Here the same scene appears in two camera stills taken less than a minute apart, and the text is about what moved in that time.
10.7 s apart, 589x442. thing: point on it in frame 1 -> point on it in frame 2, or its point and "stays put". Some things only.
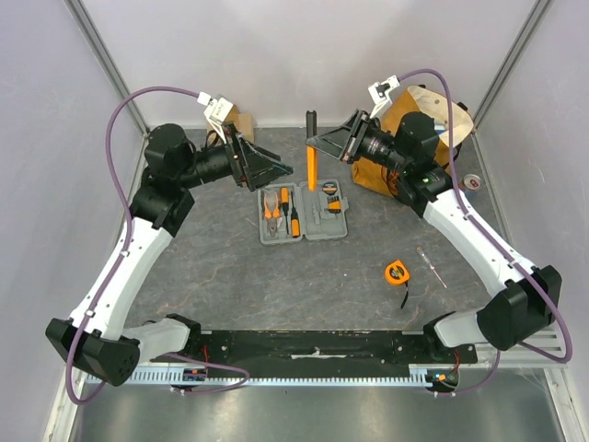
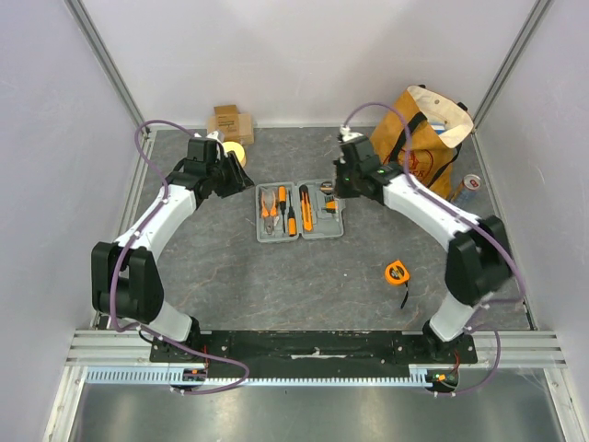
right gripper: (352, 139) -> (343, 182)
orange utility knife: (312, 155) -> (306, 208)
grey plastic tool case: (289, 213) stays put
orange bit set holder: (334, 204) stays put
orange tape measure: (397, 273) stays put
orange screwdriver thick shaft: (294, 220) stays put
